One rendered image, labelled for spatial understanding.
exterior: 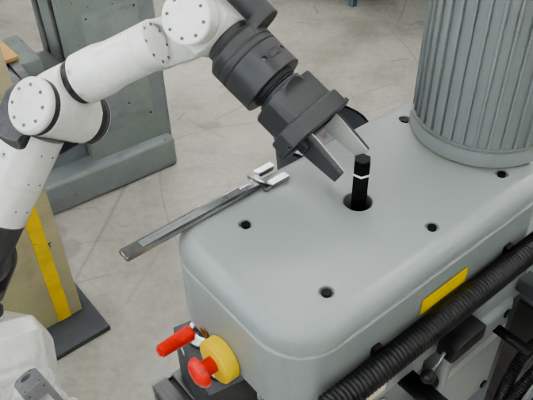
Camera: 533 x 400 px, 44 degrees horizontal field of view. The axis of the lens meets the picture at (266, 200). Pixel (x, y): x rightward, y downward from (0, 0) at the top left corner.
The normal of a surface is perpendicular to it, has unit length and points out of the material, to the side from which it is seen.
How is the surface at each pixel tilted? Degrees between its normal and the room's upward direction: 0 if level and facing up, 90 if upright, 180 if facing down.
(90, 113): 82
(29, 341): 58
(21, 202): 99
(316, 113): 30
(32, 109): 51
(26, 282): 90
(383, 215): 0
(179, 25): 65
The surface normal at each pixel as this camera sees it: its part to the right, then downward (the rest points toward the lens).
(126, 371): -0.02, -0.76
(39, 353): 0.74, -0.15
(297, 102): 0.38, -0.46
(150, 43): 0.87, -0.29
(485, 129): -0.24, 0.64
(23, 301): 0.63, 0.50
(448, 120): -0.74, 0.45
